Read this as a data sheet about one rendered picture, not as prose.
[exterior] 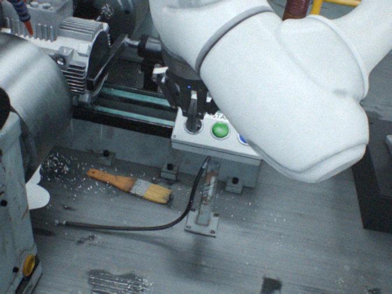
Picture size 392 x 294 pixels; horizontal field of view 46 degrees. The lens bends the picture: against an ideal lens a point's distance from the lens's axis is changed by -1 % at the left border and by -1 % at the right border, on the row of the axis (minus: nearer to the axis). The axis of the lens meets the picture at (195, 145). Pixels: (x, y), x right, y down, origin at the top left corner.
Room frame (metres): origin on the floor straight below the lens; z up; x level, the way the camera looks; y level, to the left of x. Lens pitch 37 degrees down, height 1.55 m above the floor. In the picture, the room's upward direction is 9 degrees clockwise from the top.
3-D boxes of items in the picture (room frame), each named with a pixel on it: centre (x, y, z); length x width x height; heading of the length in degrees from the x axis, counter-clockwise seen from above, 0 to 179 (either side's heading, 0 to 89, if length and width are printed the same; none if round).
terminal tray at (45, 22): (0.97, 0.40, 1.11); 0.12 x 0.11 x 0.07; 86
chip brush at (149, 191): (0.79, 0.14, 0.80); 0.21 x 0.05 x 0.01; 78
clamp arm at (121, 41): (0.98, 0.24, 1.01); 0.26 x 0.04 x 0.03; 176
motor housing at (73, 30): (0.96, 0.36, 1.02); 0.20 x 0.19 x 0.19; 86
